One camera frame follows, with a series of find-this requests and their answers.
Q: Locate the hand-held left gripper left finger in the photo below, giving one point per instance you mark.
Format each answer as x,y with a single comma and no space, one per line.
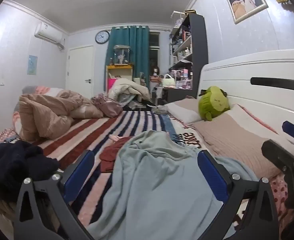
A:
79,172

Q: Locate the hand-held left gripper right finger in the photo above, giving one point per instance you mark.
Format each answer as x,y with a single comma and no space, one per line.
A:
211,177

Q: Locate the light blue garment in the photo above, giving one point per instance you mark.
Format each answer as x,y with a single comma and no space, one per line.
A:
156,180

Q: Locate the dark navy clothes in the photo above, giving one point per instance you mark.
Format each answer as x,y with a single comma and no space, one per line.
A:
14,165

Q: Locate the polka dot bed sheet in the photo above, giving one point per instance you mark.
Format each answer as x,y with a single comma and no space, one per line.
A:
279,192

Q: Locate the dark red garment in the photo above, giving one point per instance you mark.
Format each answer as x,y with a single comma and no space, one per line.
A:
112,155

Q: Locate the striped printed blanket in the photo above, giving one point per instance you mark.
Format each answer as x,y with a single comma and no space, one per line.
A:
92,130

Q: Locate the tan comforter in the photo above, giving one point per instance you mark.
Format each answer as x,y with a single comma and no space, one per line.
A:
49,115

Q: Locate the white pillow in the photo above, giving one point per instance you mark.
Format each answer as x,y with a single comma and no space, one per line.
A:
184,111

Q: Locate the pink satin cloth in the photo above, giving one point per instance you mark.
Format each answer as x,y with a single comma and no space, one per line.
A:
108,105

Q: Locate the green plush toy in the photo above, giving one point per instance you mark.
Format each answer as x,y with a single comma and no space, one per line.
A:
213,103

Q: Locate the white bed headboard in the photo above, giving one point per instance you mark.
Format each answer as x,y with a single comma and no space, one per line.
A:
236,72

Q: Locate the dark desk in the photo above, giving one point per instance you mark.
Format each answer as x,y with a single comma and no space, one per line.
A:
179,95

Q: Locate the pink patterned quilt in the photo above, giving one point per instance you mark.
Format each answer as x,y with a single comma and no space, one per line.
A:
40,89

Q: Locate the cream bedding pile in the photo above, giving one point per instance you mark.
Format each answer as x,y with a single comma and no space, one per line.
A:
129,87

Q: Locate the white door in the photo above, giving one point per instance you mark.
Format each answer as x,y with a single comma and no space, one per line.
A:
80,70

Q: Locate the white handbag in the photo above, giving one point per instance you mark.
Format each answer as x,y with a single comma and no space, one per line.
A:
168,81

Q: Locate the yellow cabinet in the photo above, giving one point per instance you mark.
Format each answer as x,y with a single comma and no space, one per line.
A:
119,68

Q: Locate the mannequin head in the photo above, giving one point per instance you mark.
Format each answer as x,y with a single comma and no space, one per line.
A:
155,72

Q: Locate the glass display case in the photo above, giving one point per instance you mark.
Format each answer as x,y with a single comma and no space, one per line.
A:
122,55

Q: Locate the dark bookshelf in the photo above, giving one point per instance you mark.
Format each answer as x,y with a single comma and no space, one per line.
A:
199,50

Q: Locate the teal curtain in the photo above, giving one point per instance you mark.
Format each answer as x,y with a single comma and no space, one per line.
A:
137,55

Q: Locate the window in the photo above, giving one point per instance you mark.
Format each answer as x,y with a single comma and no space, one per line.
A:
154,55

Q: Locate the white air conditioner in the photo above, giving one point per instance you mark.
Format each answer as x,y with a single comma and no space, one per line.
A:
48,33

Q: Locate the light blue wall poster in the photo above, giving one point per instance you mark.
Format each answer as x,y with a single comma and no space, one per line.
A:
32,65

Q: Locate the round wall clock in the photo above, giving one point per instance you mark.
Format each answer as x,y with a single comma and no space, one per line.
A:
102,37

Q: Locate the framed wall picture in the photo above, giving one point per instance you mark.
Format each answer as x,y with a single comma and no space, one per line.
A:
246,1

